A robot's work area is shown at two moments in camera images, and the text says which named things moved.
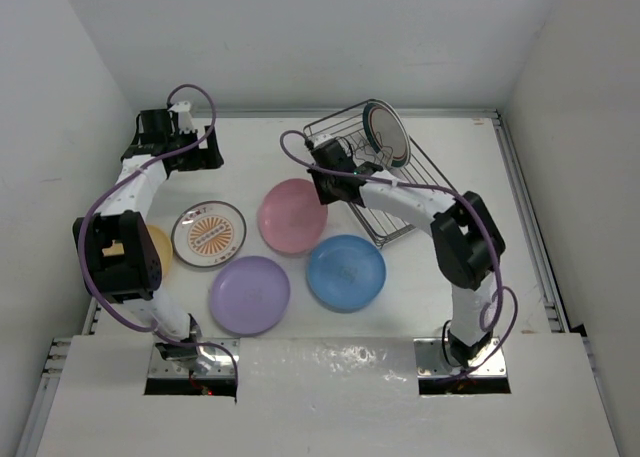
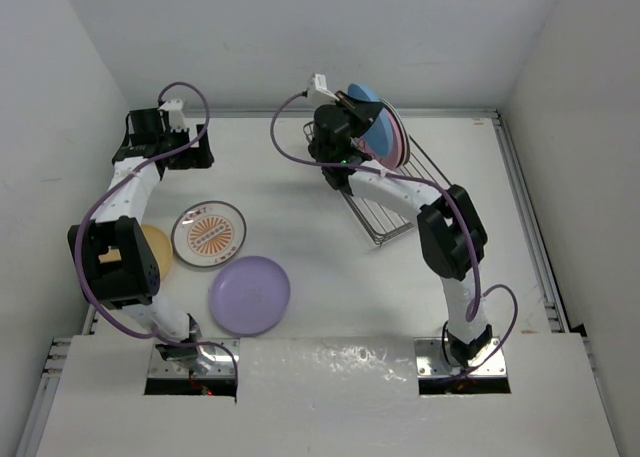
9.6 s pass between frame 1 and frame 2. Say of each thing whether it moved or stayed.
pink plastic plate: moved
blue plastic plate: moved
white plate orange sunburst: stayed
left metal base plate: stayed
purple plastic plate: stayed
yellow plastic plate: stayed
